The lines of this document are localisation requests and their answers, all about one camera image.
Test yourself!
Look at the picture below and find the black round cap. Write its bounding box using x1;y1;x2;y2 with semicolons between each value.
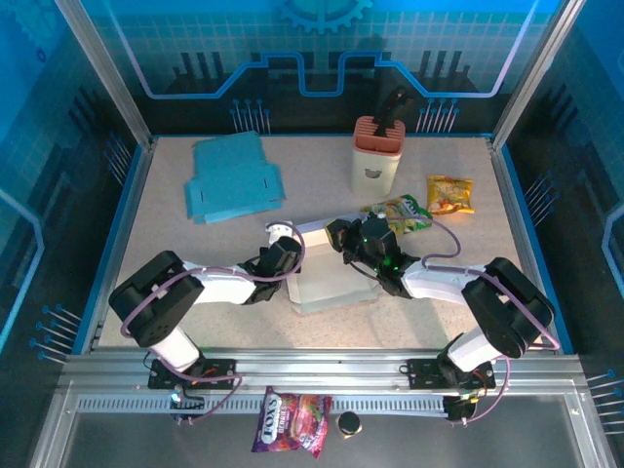
335;410;363;440

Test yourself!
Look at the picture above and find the cream knife block coral top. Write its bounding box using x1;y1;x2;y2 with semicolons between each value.
350;115;407;199

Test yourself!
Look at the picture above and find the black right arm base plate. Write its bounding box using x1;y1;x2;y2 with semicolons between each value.
406;358;497;391

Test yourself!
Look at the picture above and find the aluminium corner post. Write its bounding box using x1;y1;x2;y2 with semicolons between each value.
54;0;158;150
489;0;586;150

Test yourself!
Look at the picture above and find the small controller board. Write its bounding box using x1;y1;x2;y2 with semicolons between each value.
169;387;206;424
442;392;482;424

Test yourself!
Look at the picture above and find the slotted metal cable duct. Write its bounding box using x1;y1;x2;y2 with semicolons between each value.
76;395;452;416

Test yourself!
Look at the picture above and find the black knife handle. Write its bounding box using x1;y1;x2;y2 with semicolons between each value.
372;86;414;138

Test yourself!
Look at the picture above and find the green yellow candy bag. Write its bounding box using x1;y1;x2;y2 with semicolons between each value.
360;194;434;236

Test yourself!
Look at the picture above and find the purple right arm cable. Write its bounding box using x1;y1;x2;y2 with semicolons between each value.
387;215;562;426

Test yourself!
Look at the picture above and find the blue paper box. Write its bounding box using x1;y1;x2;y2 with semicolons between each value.
183;130;287;225

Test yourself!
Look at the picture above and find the orange yellow snack bag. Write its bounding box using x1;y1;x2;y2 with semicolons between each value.
426;174;475;215

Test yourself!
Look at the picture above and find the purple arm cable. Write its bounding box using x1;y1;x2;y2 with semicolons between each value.
119;232;307;426
387;215;562;426

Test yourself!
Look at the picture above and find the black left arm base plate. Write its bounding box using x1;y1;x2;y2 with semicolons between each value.
147;358;239;391

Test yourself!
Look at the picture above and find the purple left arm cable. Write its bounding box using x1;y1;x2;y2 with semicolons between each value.
119;232;307;426

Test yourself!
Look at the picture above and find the purple berries candy bag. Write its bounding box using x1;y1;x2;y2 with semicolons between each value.
251;385;333;459

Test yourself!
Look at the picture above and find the aluminium rail frame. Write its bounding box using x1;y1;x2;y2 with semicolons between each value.
58;348;589;396

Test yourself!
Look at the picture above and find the lavender paper box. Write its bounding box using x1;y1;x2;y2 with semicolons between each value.
285;217;381;316

